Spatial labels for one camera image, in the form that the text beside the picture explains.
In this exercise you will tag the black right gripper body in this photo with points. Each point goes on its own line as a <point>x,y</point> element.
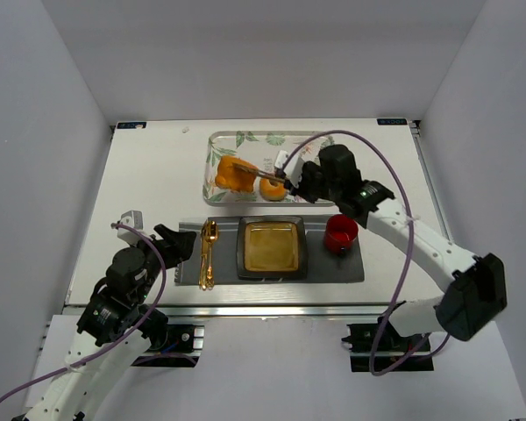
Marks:
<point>302,182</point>

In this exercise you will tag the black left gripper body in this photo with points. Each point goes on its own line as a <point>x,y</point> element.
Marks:
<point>160,250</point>

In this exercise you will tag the stainless steel serving tongs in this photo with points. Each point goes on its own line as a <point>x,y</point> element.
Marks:
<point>258,172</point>

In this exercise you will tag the orange round sponge cake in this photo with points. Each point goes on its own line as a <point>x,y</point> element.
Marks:
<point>235,179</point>

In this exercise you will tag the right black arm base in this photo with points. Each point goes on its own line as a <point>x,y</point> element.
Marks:
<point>391,348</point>

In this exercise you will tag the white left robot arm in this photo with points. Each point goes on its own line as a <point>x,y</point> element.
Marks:
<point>117,328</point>

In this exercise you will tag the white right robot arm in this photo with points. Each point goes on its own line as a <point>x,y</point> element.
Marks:
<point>473,288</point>

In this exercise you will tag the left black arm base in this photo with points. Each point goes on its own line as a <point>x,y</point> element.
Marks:
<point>182,348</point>

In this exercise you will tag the gold spoon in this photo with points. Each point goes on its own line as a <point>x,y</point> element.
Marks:
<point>212,237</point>

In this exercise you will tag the gold knife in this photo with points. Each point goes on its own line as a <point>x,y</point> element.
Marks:
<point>205,277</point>

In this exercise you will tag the orange glazed bagel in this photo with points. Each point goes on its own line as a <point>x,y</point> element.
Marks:
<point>271,191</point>

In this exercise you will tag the red enamel mug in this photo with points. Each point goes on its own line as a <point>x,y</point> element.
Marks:
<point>340,234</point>

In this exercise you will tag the floral white serving tray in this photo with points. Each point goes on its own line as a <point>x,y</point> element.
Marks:
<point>257,147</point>

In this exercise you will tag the brown square ceramic plate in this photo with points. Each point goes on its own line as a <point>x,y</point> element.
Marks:
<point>272,248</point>

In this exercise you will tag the grey striped placemat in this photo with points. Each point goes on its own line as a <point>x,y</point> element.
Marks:
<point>324,267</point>

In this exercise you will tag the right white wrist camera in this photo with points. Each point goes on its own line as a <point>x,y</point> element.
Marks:
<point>289,166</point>

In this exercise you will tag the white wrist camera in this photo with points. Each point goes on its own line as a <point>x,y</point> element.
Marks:
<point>289,166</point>
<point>129,223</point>

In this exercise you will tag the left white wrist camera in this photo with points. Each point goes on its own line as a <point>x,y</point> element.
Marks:
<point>129,223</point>

